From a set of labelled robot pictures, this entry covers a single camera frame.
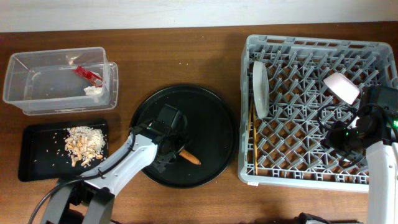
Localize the grey plastic dishwasher rack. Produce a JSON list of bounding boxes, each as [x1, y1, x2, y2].
[[238, 35, 397, 193]]

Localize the white tissue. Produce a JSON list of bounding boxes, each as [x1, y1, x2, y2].
[[83, 86, 102, 95]]

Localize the red snack wrapper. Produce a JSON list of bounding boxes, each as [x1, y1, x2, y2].
[[73, 66, 103, 87]]

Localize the black rectangular tray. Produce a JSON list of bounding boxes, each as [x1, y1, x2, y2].
[[18, 119, 109, 182]]

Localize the orange carrot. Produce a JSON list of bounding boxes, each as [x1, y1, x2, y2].
[[179, 149, 201, 166]]

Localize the grey round plate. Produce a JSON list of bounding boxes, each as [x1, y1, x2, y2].
[[252, 61, 269, 119]]

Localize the round black serving tray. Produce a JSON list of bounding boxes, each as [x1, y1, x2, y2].
[[130, 85, 239, 189]]

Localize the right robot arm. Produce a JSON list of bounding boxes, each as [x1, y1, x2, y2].
[[316, 85, 397, 223]]

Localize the rice and nut shell scraps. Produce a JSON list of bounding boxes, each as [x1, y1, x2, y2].
[[55, 126, 107, 168]]

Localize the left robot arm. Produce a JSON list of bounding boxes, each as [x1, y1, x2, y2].
[[41, 105, 188, 223]]

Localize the wooden chopstick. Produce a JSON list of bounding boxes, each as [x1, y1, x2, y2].
[[248, 98, 253, 133], [252, 105, 258, 175]]

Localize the clear plastic waste bin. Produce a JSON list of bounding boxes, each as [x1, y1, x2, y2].
[[2, 47, 119, 116]]

